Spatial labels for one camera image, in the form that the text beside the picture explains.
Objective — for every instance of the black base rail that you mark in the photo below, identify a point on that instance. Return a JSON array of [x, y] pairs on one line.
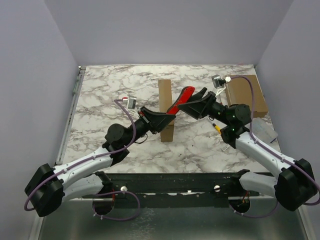
[[180, 190]]

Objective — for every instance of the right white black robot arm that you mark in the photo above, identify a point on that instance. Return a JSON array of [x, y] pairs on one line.
[[291, 182]]

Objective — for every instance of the clear plastic screw box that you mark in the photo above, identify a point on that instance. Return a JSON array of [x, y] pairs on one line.
[[263, 131]]

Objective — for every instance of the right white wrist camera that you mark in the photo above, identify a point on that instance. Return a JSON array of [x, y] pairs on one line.
[[219, 84]]

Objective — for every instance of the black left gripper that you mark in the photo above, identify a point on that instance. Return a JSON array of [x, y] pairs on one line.
[[154, 121]]

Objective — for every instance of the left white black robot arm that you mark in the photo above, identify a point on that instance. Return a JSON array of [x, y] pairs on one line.
[[48, 186]]

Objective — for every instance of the brown cardboard express box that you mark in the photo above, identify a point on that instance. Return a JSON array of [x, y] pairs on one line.
[[166, 101]]

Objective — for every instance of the red black utility knife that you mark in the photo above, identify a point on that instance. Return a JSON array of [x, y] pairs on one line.
[[183, 97]]

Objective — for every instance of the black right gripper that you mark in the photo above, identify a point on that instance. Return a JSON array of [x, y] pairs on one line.
[[211, 102]]

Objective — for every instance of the aluminium extrusion frame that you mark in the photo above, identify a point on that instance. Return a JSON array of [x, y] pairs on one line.
[[99, 185]]

